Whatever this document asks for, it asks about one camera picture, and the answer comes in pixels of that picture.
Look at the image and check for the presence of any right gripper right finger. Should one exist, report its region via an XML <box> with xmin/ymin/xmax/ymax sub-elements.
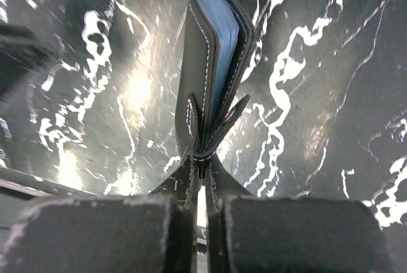
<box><xmin>204</xmin><ymin>155</ymin><xmax>252</xmax><ymax>272</ymax></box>

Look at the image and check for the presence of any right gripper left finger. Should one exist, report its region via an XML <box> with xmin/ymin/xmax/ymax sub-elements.
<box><xmin>150</xmin><ymin>148</ymin><xmax>199</xmax><ymax>272</ymax></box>

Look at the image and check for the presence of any black card holder wallet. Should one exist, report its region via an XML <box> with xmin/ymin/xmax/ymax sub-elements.
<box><xmin>175</xmin><ymin>0</ymin><xmax>256</xmax><ymax>162</ymax></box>

